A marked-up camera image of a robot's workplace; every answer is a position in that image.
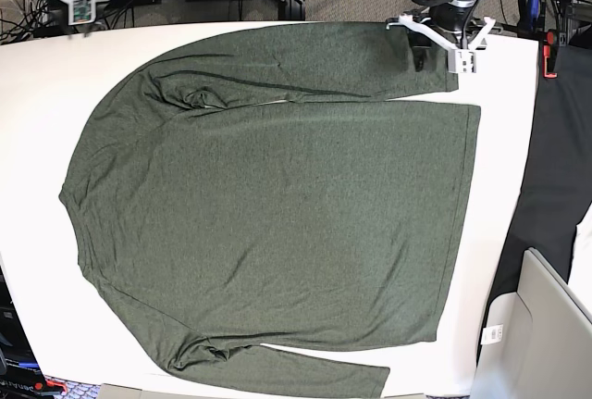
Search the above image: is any green long-sleeve shirt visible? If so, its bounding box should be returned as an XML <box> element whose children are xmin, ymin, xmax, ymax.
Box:
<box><xmin>59</xmin><ymin>23</ymin><xmax>481</xmax><ymax>398</ymax></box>

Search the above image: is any beige plastic bin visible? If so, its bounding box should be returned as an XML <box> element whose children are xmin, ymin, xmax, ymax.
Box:
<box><xmin>470</xmin><ymin>248</ymin><xmax>591</xmax><ymax>398</ymax></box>

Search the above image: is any orange black box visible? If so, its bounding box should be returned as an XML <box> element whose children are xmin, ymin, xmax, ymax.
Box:
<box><xmin>1</xmin><ymin>275</ymin><xmax>68</xmax><ymax>398</ymax></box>

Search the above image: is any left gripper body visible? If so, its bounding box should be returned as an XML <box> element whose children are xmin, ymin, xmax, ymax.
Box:
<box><xmin>429</xmin><ymin>0</ymin><xmax>476</xmax><ymax>41</ymax></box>

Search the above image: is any orange black clamp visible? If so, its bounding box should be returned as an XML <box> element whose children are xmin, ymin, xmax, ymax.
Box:
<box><xmin>542</xmin><ymin>30</ymin><xmax>559</xmax><ymax>79</ymax></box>

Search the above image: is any blue handled tool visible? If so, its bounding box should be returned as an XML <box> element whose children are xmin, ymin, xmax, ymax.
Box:
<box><xmin>527</xmin><ymin>0</ymin><xmax>541</xmax><ymax>27</ymax></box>

